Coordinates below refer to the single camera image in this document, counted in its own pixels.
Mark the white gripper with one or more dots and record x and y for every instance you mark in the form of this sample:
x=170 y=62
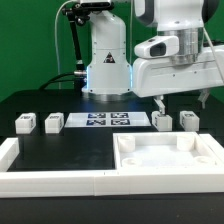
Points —
x=159 y=76

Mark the white square tabletop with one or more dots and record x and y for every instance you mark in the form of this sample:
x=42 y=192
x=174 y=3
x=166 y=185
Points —
x=154 y=151

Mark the white fiducial marker sheet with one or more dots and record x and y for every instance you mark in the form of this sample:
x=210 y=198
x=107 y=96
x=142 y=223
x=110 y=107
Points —
x=107 y=119

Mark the white U-shaped obstacle fence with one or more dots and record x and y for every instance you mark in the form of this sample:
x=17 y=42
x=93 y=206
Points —
x=102 y=182

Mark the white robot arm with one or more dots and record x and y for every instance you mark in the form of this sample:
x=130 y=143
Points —
x=174 y=60

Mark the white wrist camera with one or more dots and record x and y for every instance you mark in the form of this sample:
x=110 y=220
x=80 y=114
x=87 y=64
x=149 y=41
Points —
x=158 y=46

